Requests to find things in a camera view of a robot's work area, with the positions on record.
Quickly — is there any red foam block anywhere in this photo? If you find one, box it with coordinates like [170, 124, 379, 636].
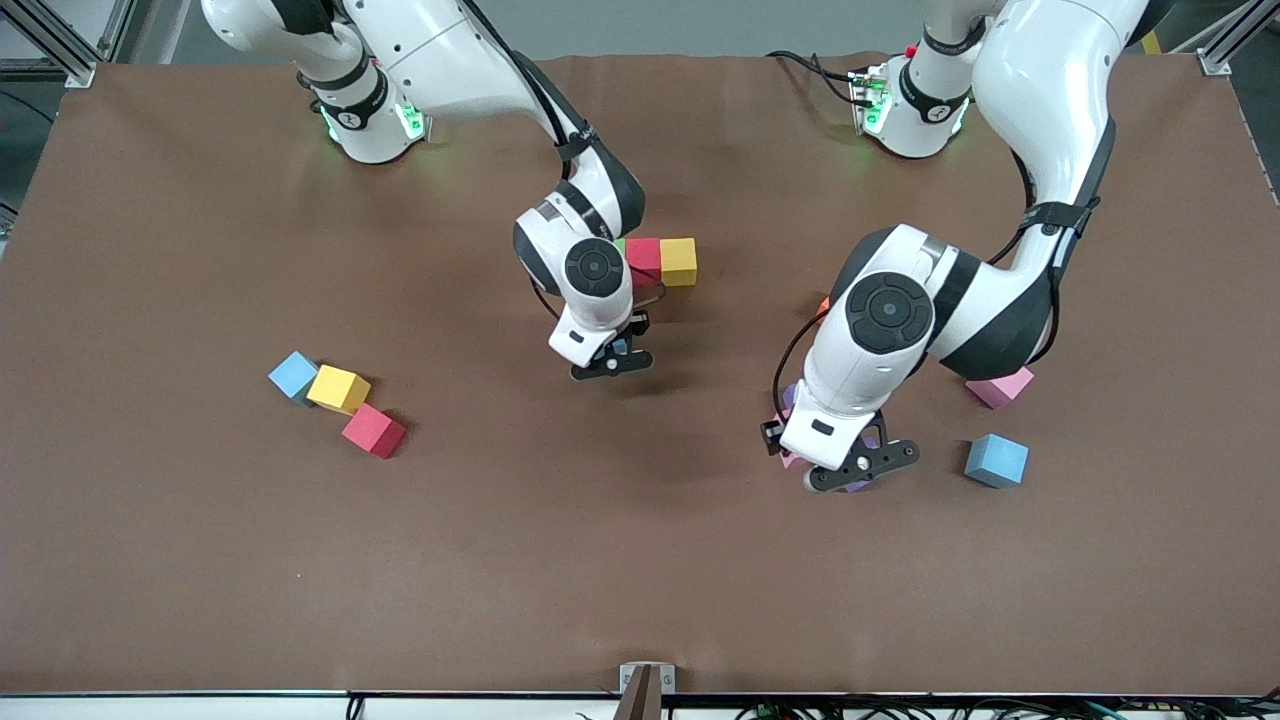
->
[341, 402, 408, 460]
[626, 238, 664, 288]

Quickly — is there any yellow foam block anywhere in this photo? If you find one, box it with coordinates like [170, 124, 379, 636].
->
[306, 364, 372, 416]
[660, 237, 698, 288]

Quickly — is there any brown table mat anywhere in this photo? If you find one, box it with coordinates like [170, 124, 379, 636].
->
[0, 52, 1280, 698]

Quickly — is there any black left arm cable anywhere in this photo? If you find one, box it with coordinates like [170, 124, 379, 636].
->
[772, 120, 1106, 421]

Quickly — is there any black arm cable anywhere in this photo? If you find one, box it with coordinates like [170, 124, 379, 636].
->
[772, 120, 1106, 421]
[455, 0, 668, 323]

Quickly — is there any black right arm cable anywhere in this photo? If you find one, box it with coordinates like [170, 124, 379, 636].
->
[455, 0, 668, 323]

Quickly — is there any metal table edge bracket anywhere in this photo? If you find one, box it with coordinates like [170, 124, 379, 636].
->
[617, 661, 678, 720]

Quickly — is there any black base cable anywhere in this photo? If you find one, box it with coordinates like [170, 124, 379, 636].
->
[765, 48, 863, 105]

